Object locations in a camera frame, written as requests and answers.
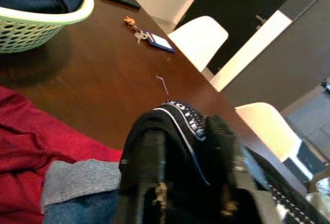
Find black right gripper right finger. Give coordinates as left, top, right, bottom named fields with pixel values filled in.
left=221, top=153, right=269, bottom=224

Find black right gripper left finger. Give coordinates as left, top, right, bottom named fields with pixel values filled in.
left=114, top=128, right=169, bottom=224

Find black garment with lettered band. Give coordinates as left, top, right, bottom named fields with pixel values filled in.
left=120, top=100, right=330, bottom=224

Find grey cloth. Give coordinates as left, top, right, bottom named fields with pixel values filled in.
left=41, top=159, right=122, bottom=207

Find blue jeans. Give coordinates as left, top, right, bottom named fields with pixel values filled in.
left=43, top=190, right=121, bottom=224

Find blue key tag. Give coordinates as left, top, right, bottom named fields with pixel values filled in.
left=145, top=30, right=176, bottom=54

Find plain red garment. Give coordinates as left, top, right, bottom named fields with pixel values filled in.
left=0, top=84, right=123, bottom=224

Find silver keys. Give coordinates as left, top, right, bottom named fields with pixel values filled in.
left=134, top=30, right=150, bottom=45

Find orange key charm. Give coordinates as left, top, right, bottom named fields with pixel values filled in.
left=123, top=15, right=137, bottom=27

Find green laundry basket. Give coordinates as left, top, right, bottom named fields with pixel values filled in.
left=0, top=0, right=95, bottom=55

